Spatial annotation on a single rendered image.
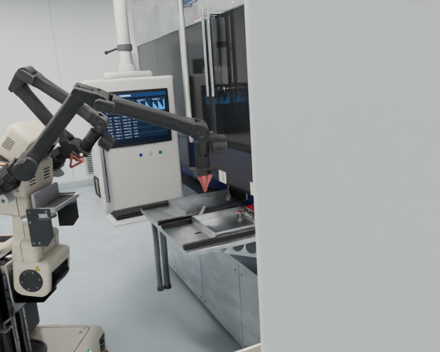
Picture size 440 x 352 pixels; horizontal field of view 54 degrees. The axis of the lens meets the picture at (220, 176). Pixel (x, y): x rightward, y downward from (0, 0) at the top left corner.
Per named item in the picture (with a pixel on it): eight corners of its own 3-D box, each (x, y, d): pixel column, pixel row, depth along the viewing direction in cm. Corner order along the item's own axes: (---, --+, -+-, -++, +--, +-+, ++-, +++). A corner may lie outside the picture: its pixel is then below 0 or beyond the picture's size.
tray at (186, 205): (227, 195, 238) (227, 188, 237) (249, 206, 215) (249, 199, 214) (168, 205, 224) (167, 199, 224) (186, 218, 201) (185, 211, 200)
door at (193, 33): (192, 132, 255) (184, 28, 242) (226, 140, 213) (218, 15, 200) (191, 133, 254) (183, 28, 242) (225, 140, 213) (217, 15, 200)
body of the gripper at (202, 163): (218, 171, 170) (217, 153, 168) (194, 175, 166) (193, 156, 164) (211, 168, 176) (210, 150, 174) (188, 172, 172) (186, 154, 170)
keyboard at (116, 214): (176, 201, 260) (175, 197, 259) (185, 206, 248) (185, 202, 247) (110, 214, 242) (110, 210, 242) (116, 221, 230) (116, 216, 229)
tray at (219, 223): (258, 209, 207) (257, 202, 207) (288, 224, 184) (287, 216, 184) (192, 223, 194) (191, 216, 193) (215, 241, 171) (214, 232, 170)
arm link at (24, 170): (80, 71, 152) (77, 79, 144) (112, 94, 158) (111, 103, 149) (14, 161, 164) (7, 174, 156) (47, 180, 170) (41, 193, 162)
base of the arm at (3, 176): (0, 172, 168) (-20, 179, 156) (13, 158, 166) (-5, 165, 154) (15, 188, 169) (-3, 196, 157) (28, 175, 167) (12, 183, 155)
